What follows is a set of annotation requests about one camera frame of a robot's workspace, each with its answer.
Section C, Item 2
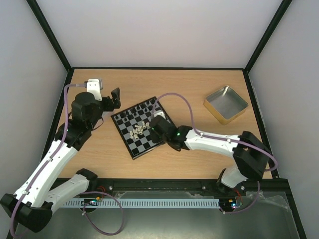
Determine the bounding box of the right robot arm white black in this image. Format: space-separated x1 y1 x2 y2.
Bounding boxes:
150 115 269 195

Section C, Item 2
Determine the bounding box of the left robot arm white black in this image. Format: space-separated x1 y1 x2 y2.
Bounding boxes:
0 88 121 233

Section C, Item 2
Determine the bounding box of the pile of white pieces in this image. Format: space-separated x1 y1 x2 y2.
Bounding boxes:
129 121 150 139

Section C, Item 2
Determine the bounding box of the black silver chess board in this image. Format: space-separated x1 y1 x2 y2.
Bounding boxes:
111 97 173 160

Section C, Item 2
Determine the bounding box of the gold square tin box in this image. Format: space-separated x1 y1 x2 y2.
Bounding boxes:
203 85 249 125

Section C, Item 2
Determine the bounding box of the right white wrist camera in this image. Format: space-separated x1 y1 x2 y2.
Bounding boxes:
154 110 166 119

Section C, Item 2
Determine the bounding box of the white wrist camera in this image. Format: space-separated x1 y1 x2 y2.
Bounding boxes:
86 79 103 101
154 110 166 119

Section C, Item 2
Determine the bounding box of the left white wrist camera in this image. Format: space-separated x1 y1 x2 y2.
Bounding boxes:
86 79 103 101

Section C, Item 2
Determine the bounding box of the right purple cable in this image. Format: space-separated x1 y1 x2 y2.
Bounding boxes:
151 93 279 215

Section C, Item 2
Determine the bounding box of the purple cable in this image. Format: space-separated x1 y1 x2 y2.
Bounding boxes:
9 83 125 239
151 93 279 215

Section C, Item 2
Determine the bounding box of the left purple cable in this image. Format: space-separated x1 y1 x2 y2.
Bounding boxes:
9 83 125 239

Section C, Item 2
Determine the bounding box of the light blue slotted cable duct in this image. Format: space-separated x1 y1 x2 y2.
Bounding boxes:
62 198 220 209

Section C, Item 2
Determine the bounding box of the black aluminium frame rail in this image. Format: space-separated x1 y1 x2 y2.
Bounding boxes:
24 177 290 197

